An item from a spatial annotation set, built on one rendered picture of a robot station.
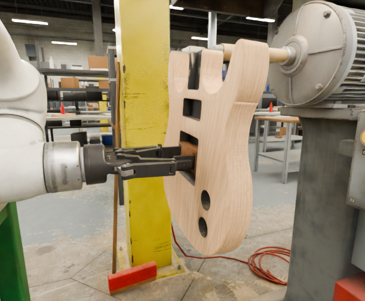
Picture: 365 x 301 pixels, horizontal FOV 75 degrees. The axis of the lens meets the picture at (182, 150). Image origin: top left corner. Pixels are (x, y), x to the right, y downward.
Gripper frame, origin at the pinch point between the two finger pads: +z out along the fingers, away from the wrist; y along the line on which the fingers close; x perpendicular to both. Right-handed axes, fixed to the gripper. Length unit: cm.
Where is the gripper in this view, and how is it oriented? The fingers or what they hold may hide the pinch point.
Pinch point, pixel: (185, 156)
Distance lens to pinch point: 51.3
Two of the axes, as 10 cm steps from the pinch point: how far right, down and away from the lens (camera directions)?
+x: 0.4, -9.7, -2.6
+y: 3.7, 2.5, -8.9
